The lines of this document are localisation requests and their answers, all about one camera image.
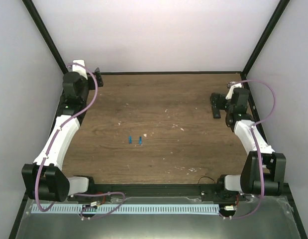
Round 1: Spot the black remote control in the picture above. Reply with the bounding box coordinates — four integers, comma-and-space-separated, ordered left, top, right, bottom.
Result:
212, 107, 221, 119

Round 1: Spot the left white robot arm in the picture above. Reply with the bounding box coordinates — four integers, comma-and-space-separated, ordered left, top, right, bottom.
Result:
21, 63, 103, 202

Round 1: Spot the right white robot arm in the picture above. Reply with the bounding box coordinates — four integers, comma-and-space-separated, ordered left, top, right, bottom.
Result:
210, 87, 286, 201

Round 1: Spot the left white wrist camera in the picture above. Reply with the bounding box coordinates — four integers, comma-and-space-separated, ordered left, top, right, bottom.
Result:
72, 60, 88, 79

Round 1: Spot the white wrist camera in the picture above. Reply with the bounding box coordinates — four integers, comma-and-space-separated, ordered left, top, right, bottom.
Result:
225, 82, 243, 100
72, 60, 88, 79

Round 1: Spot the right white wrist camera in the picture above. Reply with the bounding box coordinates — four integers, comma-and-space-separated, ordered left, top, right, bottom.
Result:
225, 82, 243, 100

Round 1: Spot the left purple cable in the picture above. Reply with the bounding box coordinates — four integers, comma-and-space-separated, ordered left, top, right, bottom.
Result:
34, 62, 125, 221

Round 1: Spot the purple cable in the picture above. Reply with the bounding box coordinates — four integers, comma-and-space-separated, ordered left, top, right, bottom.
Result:
34, 62, 125, 221
225, 79, 277, 220

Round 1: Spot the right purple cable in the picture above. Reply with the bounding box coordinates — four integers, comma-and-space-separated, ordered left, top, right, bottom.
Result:
225, 79, 277, 220

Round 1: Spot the left black frame post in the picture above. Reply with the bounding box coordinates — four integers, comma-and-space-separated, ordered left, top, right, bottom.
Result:
22, 0, 68, 74

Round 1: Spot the black frame post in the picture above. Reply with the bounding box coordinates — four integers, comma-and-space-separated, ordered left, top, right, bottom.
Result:
22, 0, 68, 74
242, 0, 290, 75

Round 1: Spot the black aluminium front rail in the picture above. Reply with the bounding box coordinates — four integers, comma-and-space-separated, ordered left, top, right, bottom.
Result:
94, 183, 216, 197

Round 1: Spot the right black frame post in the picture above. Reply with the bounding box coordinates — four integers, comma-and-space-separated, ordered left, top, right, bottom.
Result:
242, 0, 290, 75

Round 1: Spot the light blue slotted cable duct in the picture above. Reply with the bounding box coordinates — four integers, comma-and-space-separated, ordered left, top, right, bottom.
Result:
47, 204, 219, 215

